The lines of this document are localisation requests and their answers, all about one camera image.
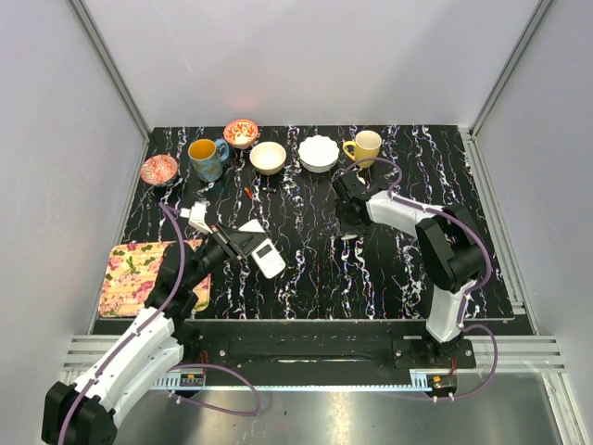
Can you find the yellow mug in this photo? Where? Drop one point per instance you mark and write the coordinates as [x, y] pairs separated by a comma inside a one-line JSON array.
[[364, 148]]

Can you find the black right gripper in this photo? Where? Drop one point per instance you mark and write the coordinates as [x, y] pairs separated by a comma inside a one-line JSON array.
[[340, 208]]

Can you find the floral rectangular tray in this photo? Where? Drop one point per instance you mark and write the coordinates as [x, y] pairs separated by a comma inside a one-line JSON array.
[[130, 275]]

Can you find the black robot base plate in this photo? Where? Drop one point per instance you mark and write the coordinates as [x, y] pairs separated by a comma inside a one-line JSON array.
[[429, 347]]

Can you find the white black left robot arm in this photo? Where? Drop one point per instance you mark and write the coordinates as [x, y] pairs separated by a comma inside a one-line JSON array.
[[92, 409]]

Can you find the aluminium table edge rail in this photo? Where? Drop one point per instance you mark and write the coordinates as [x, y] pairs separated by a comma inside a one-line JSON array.
[[511, 354]]

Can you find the red patterned small dish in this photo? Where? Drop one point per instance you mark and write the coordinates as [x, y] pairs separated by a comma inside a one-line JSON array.
[[159, 170]]

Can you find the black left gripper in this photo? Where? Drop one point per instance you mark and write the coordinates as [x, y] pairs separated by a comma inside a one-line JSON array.
[[235, 244]]

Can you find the white scalloped bowl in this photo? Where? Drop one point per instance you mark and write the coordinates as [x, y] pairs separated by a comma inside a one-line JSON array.
[[318, 153]]

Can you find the cream round bowl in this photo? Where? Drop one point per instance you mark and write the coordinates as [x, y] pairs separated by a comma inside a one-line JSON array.
[[267, 158]]

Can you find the white battery cover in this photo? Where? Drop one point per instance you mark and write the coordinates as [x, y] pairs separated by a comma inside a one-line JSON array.
[[252, 226]]

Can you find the orange floral bowl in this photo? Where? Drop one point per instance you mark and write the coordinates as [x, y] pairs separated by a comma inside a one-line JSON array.
[[241, 133]]

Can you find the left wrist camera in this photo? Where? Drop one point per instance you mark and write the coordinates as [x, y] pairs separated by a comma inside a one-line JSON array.
[[196, 217]]

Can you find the blue patterned mug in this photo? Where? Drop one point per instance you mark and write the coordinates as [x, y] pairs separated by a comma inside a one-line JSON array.
[[209, 158]]

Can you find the aluminium corner frame post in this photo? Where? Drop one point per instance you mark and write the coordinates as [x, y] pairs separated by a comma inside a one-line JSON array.
[[527, 36]]

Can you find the left aluminium frame post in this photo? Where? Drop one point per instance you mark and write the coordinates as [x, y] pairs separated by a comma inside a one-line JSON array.
[[97, 42]]

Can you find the white remote control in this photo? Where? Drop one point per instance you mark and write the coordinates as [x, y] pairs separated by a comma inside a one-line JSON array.
[[268, 259]]

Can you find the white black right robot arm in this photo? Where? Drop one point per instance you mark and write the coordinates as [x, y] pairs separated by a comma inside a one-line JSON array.
[[453, 254]]

